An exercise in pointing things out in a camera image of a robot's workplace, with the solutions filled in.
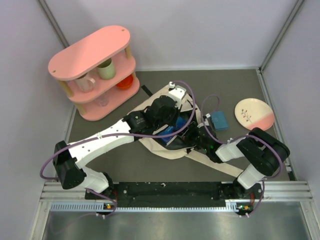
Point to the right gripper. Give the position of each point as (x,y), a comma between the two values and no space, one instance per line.
(195,128)

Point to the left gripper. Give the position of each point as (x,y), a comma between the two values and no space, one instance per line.
(176,112)

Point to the blue orange book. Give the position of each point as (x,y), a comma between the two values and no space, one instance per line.
(180,122)

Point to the cream canvas backpack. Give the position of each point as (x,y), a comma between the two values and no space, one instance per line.
(155,148)

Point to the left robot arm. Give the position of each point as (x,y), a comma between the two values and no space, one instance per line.
(70,162)

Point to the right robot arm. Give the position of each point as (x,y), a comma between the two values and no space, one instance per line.
(264,153)

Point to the blue wallet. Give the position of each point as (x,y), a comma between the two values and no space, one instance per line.
(219,121)

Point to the orange bowl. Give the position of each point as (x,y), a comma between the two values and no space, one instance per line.
(125,83)

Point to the pink cream plate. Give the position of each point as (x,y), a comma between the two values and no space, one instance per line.
(254,113)

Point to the clear glass cup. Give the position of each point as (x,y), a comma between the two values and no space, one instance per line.
(102,100)

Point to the green mug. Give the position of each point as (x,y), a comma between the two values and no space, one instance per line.
(106,70)

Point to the pink three-tier shelf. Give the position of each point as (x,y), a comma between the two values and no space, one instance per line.
(109,42)

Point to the pink mug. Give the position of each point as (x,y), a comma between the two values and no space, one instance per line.
(85,83)

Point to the grey cable duct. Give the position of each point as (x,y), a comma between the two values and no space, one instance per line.
(105,206)

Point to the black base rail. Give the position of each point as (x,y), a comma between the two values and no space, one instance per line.
(172,194)

